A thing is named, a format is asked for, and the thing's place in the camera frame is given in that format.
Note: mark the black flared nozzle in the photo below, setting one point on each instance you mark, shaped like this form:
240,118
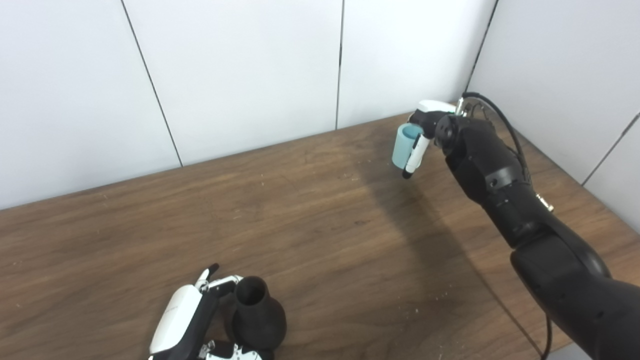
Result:
260,325

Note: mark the right white-black robot hand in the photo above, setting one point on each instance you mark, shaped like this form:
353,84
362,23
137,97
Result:
427,120

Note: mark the left white-black robot hand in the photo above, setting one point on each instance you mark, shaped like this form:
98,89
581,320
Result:
177,320

